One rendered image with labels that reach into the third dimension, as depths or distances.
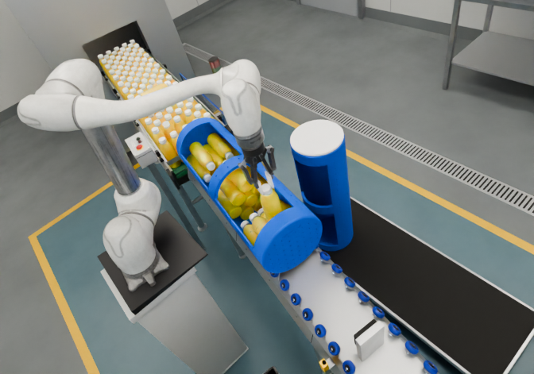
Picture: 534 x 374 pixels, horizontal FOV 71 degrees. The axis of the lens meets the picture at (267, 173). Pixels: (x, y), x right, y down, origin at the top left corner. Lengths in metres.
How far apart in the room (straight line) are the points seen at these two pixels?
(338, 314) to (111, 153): 1.03
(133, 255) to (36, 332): 1.89
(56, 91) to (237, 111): 0.54
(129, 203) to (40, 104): 0.57
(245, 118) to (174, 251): 0.84
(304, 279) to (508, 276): 1.51
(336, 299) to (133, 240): 0.81
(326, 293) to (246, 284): 1.24
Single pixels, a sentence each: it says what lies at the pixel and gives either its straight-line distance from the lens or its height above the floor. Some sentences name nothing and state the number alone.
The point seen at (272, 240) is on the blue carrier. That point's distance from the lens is 1.36.
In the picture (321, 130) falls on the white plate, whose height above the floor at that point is 1.04.
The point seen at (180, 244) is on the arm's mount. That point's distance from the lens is 1.73.
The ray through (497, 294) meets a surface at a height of 0.15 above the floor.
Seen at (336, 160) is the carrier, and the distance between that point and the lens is 1.92.
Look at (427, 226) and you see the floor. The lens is 2.85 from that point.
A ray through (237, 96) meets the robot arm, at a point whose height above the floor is 1.76.
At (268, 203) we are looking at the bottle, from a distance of 1.36.
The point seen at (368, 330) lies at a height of 1.08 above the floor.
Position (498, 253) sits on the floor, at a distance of 2.82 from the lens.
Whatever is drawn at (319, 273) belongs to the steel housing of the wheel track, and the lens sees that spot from 1.58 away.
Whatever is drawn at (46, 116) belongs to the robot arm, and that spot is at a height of 1.82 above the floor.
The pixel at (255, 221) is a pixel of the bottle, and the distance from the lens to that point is 1.50.
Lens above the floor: 2.31
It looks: 45 degrees down
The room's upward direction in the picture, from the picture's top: 17 degrees counter-clockwise
